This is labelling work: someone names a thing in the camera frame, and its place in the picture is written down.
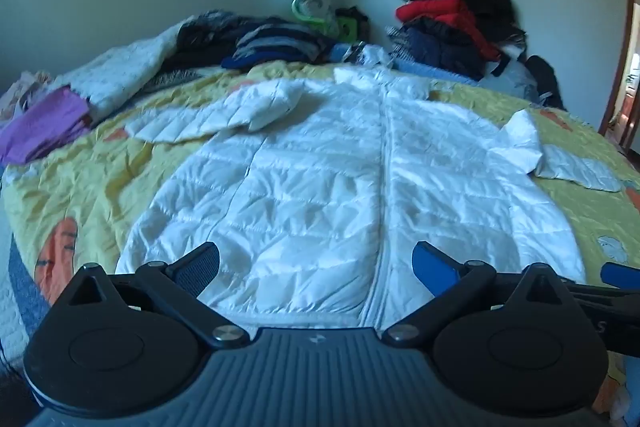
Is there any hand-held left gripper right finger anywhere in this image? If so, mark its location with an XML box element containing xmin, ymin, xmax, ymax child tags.
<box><xmin>381</xmin><ymin>241</ymin><xmax>577</xmax><ymax>349</ymax></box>

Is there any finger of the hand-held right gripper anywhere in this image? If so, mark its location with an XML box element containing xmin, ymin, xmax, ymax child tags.
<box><xmin>565</xmin><ymin>263</ymin><xmax>640</xmax><ymax>308</ymax></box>

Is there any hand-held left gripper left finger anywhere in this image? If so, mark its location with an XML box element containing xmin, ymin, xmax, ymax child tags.
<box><xmin>69</xmin><ymin>242</ymin><xmax>251</xmax><ymax>349</ymax></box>

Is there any white puffer jacket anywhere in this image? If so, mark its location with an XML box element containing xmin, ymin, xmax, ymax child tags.
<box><xmin>116</xmin><ymin>57</ymin><xmax>623</xmax><ymax>328</ymax></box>

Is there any stack of dark folded clothes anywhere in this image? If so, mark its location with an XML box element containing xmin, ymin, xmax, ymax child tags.
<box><xmin>221</xmin><ymin>21</ymin><xmax>342</xmax><ymax>70</ymax></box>

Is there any yellow floral bedspread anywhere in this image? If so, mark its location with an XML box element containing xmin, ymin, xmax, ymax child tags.
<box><xmin>0</xmin><ymin>59</ymin><xmax>640</xmax><ymax>427</ymax></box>

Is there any zebra striped cloth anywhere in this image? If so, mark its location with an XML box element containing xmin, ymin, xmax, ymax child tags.
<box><xmin>144</xmin><ymin>69</ymin><xmax>202</xmax><ymax>96</ymax></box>

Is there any blue knitted blanket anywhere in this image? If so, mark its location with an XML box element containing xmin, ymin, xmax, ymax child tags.
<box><xmin>330</xmin><ymin>42</ymin><xmax>483</xmax><ymax>84</ymax></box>

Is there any purple cloth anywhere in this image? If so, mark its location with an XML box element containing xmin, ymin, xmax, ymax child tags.
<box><xmin>0</xmin><ymin>86</ymin><xmax>96</xmax><ymax>165</ymax></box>

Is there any white printed quilt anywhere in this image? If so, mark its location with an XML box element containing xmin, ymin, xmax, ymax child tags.
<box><xmin>50</xmin><ymin>19</ymin><xmax>201</xmax><ymax>120</ymax></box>

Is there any navy jacket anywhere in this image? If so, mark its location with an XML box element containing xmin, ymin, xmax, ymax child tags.
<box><xmin>400</xmin><ymin>17</ymin><xmax>492</xmax><ymax>80</ymax></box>

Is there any white and black plastic bag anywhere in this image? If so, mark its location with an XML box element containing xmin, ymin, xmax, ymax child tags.
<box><xmin>345</xmin><ymin>41</ymin><xmax>387</xmax><ymax>66</ymax></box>

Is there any houndstooth cloth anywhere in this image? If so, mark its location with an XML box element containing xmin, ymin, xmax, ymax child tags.
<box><xmin>384</xmin><ymin>25</ymin><xmax>416</xmax><ymax>58</ymax></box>

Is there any dark patterned garment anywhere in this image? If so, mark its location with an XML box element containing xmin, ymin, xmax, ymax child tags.
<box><xmin>175</xmin><ymin>10</ymin><xmax>247</xmax><ymax>58</ymax></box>

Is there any red puffer jacket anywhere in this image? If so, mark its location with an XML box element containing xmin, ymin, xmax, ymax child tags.
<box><xmin>395</xmin><ymin>0</ymin><xmax>502</xmax><ymax>60</ymax></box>

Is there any green plastic item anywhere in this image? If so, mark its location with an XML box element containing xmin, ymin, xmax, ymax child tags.
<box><xmin>291</xmin><ymin>0</ymin><xmax>335</xmax><ymax>32</ymax></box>

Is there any wooden door frame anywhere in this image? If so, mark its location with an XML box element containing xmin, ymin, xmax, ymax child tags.
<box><xmin>597</xmin><ymin>0</ymin><xmax>640</xmax><ymax>150</ymax></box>

